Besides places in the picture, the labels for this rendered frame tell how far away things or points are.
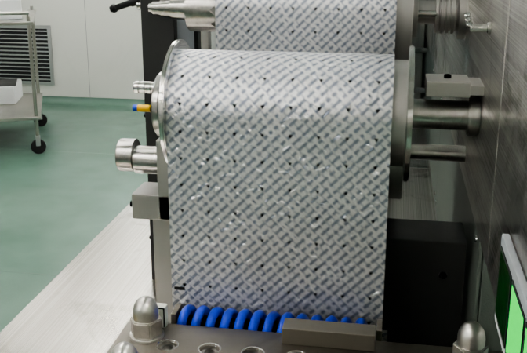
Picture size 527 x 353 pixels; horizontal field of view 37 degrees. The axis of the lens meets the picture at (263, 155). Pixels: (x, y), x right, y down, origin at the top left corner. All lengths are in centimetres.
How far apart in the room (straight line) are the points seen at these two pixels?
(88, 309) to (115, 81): 572
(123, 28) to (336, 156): 601
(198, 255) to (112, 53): 601
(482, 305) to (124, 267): 66
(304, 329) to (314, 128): 21
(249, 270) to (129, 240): 61
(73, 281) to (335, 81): 65
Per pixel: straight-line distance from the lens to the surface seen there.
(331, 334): 81
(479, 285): 88
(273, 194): 82
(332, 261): 84
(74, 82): 701
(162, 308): 85
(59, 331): 115
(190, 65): 84
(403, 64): 83
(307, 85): 80
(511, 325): 55
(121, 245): 143
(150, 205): 94
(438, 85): 82
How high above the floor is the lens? 144
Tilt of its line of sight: 16 degrees down
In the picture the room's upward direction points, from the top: straight up
